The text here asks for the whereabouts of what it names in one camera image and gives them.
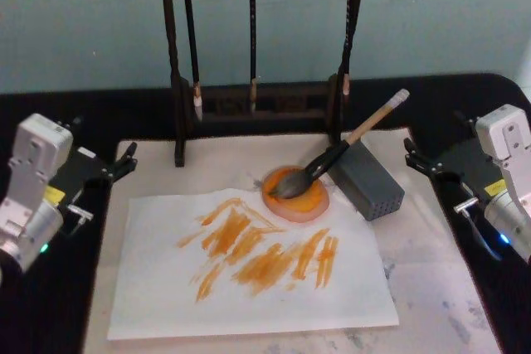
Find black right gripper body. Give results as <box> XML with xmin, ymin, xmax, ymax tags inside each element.
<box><xmin>430</xmin><ymin>139</ymin><xmax>508</xmax><ymax>207</ymax></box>

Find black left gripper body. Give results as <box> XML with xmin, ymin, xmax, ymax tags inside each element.
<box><xmin>44</xmin><ymin>144</ymin><xmax>115</xmax><ymax>216</ymax></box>

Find grey perforated block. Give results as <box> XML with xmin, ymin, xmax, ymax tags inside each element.
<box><xmin>327</xmin><ymin>139</ymin><xmax>406</xmax><ymax>222</ymax></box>

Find dark wooden brush rack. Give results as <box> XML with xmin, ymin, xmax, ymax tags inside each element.
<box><xmin>158</xmin><ymin>0</ymin><xmax>369</xmax><ymax>169</ymax></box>

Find white felt mat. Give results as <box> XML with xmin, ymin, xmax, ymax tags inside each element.
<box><xmin>81</xmin><ymin>127</ymin><xmax>505</xmax><ymax>354</ymax></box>

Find white paper with orange strokes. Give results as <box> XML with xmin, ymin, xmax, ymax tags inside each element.
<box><xmin>106</xmin><ymin>186</ymin><xmax>401</xmax><ymax>342</ymax></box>

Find round dish with orange paint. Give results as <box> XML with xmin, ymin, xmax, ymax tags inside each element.
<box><xmin>260</xmin><ymin>165</ymin><xmax>332</xmax><ymax>225</ymax></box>

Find thin hanging black brush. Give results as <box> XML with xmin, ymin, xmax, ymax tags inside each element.
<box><xmin>247</xmin><ymin>0</ymin><xmax>259</xmax><ymax>114</ymax></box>
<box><xmin>178</xmin><ymin>0</ymin><xmax>204</xmax><ymax>123</ymax></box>
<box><xmin>339</xmin><ymin>0</ymin><xmax>358</xmax><ymax>103</ymax></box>

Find black table cloth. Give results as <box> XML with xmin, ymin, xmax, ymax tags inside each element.
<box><xmin>0</xmin><ymin>71</ymin><xmax>531</xmax><ymax>354</ymax></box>

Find large brush with wooden handle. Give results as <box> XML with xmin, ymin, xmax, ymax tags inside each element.
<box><xmin>267</xmin><ymin>88</ymin><xmax>412</xmax><ymax>201</ymax></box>

